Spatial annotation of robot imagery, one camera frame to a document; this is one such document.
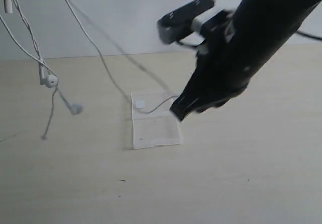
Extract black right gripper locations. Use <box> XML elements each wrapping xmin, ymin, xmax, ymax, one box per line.
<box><xmin>186</xmin><ymin>0</ymin><xmax>321</xmax><ymax>113</ymax></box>

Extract clear open plastic case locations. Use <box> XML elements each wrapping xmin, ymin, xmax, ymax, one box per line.
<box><xmin>131</xmin><ymin>91</ymin><xmax>183</xmax><ymax>150</ymax></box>

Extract white wired earphones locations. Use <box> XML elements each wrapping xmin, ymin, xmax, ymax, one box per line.
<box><xmin>1</xmin><ymin>0</ymin><xmax>177</xmax><ymax>140</ymax></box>

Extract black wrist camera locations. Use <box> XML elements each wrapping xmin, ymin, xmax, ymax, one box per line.
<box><xmin>157</xmin><ymin>0</ymin><xmax>216</xmax><ymax>45</ymax></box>

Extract black camera cable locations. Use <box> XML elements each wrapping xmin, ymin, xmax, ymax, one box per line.
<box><xmin>296</xmin><ymin>29</ymin><xmax>322</xmax><ymax>40</ymax></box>

